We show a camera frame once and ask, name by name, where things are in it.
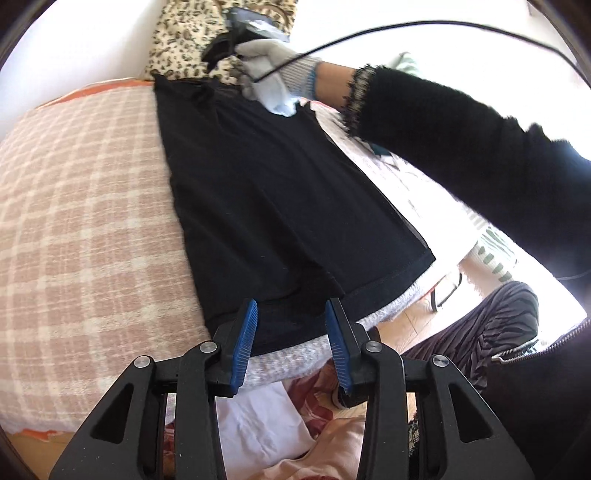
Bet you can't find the pale grey woven blanket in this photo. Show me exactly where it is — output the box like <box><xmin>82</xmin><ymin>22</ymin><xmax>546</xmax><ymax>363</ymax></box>
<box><xmin>242</xmin><ymin>277</ymin><xmax>426</xmax><ymax>388</ymax></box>

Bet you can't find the orange bed sheet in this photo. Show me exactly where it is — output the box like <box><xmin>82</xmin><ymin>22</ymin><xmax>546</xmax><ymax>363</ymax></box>
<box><xmin>34</xmin><ymin>76</ymin><xmax>155</xmax><ymax>112</ymax></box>

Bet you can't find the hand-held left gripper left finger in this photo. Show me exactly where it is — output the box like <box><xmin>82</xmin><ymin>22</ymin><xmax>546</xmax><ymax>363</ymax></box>
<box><xmin>48</xmin><ymin>298</ymin><xmax>259</xmax><ymax>480</ymax></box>

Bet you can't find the person's right forearm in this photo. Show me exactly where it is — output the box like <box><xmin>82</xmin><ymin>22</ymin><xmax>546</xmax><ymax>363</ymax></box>
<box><xmin>314</xmin><ymin>61</ymin><xmax>591</xmax><ymax>287</ymax></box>

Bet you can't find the black garment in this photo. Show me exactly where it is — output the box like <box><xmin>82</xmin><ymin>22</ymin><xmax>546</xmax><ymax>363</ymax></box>
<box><xmin>152</xmin><ymin>74</ymin><xmax>437</xmax><ymax>356</ymax></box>

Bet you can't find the green patterned white cloth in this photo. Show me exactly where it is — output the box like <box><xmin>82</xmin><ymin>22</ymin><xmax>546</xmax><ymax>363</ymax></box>
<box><xmin>473</xmin><ymin>222</ymin><xmax>520</xmax><ymax>283</ymax></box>

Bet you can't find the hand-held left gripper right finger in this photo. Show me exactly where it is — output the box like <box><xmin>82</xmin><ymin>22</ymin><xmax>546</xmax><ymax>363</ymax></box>
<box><xmin>324</xmin><ymin>298</ymin><xmax>536</xmax><ymax>480</ymax></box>

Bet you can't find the red floral cloth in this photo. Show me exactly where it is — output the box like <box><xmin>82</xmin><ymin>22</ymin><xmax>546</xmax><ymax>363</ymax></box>
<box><xmin>286</xmin><ymin>364</ymin><xmax>365</xmax><ymax>435</ymax></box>

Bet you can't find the pale pink cloth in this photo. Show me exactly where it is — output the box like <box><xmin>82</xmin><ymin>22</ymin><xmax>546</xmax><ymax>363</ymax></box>
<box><xmin>277</xmin><ymin>415</ymin><xmax>370</xmax><ymax>480</ymax></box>

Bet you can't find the person's right hand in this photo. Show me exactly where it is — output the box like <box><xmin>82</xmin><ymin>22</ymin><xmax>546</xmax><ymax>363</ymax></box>
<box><xmin>235</xmin><ymin>38</ymin><xmax>321</xmax><ymax>117</ymax></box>

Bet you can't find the leopard print cushion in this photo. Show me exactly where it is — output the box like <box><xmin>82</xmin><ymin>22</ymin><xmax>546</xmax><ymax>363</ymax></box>
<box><xmin>145</xmin><ymin>0</ymin><xmax>296</xmax><ymax>86</ymax></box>

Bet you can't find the pink plaid blanket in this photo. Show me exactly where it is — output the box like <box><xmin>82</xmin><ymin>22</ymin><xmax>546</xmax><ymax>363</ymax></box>
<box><xmin>0</xmin><ymin>85</ymin><xmax>222</xmax><ymax>435</ymax></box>

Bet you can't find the dark green folded garment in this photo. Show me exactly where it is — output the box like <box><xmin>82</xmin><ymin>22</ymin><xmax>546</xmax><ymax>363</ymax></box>
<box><xmin>362</xmin><ymin>141</ymin><xmax>393</xmax><ymax>160</ymax></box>

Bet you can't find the black cable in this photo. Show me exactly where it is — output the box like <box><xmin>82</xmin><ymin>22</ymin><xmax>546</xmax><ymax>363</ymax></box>
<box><xmin>256</xmin><ymin>20</ymin><xmax>591</xmax><ymax>83</ymax></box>

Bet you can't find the person's zebra striped pants leg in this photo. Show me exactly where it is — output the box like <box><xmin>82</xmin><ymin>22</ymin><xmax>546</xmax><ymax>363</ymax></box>
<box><xmin>402</xmin><ymin>281</ymin><xmax>541</xmax><ymax>393</ymax></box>

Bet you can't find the person's black zippered jacket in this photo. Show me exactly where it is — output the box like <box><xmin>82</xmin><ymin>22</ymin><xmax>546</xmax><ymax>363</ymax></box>
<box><xmin>480</xmin><ymin>318</ymin><xmax>591</xmax><ymax>480</ymax></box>

